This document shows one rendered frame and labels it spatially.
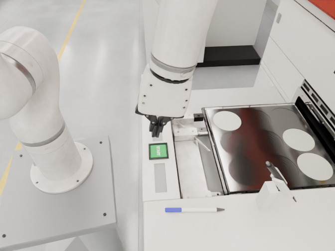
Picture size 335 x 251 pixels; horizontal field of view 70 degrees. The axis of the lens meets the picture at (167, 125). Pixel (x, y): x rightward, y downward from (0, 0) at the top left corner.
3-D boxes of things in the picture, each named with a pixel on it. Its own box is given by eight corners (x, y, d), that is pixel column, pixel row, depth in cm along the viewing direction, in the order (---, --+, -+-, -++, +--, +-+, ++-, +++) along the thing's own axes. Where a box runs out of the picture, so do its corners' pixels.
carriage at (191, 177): (191, 121, 94) (191, 115, 92) (210, 211, 69) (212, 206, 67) (170, 122, 94) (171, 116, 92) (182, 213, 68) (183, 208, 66)
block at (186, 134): (195, 132, 86) (196, 126, 84) (197, 140, 83) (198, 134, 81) (173, 134, 85) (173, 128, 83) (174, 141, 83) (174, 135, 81)
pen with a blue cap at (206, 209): (224, 206, 57) (164, 206, 57) (225, 210, 56) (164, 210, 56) (224, 208, 57) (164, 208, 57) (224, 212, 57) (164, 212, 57)
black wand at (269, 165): (265, 167, 45) (272, 164, 44) (262, 160, 46) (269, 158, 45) (293, 202, 57) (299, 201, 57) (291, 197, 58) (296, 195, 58)
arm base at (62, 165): (22, 195, 71) (-12, 160, 57) (41, 143, 83) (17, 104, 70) (87, 192, 72) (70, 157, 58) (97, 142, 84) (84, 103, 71)
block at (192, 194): (209, 195, 69) (210, 189, 67) (212, 206, 67) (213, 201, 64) (181, 197, 68) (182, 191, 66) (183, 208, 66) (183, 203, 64)
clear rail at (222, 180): (204, 109, 93) (204, 106, 92) (229, 199, 67) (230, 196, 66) (200, 109, 93) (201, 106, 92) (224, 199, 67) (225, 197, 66)
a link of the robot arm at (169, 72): (195, 47, 46) (191, 61, 48) (150, 40, 45) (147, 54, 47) (203, 71, 41) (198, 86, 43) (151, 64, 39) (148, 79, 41)
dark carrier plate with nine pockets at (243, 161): (293, 105, 94) (294, 104, 93) (346, 184, 70) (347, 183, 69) (206, 110, 92) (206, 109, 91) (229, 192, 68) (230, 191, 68)
